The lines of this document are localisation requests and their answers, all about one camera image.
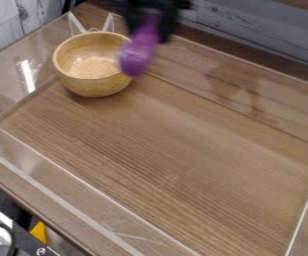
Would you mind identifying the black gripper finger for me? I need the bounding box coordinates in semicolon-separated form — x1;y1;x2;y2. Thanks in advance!
158;9;179;44
124;9;144;34

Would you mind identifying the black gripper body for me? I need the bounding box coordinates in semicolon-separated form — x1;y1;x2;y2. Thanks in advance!
111;0;192;12

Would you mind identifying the black cable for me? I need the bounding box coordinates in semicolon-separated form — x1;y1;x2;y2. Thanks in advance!
0;221;19;256

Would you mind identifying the yellow black equipment base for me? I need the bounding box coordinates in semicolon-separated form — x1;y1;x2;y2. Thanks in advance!
12;216;71;256

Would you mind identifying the brown wooden bowl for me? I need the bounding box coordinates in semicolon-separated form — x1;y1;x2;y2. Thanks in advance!
52;31;132;98

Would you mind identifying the clear acrylic tray wall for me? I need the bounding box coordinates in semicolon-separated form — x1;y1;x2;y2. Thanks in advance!
0;4;308;256

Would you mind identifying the purple toy eggplant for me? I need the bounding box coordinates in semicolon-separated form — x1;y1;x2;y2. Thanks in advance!
118;15;159;77

